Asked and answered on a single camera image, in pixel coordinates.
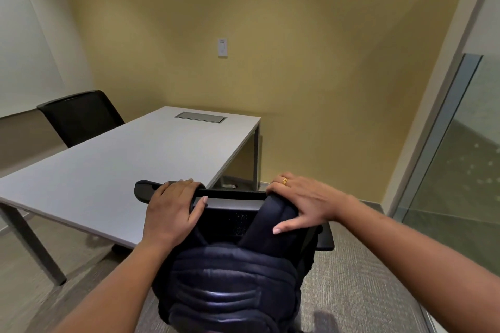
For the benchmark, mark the person's left hand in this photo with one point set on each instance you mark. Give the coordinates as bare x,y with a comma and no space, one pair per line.
168,215

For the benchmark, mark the person's right forearm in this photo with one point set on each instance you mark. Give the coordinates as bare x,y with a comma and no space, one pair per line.
422,258

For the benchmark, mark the person's left thumb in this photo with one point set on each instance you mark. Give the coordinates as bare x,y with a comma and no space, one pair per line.
199,210

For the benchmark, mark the person's right thumb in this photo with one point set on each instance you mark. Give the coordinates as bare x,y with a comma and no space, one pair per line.
291,224

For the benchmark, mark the person's left forearm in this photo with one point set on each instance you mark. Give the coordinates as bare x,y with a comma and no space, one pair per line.
113,289

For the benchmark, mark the navy padded backpack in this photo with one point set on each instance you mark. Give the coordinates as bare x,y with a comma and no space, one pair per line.
230,282

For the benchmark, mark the grey metal table leg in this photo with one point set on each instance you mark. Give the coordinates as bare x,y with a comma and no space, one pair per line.
35,247
256,157

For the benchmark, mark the glass partition panel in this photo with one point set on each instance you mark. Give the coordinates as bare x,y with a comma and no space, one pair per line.
465,196

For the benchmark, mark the black mesh office chair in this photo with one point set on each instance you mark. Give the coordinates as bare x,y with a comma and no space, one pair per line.
82,118
234,204

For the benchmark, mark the white wall switch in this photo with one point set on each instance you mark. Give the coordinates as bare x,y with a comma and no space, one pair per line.
222,47

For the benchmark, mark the person's right hand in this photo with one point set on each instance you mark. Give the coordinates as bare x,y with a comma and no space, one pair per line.
316,200

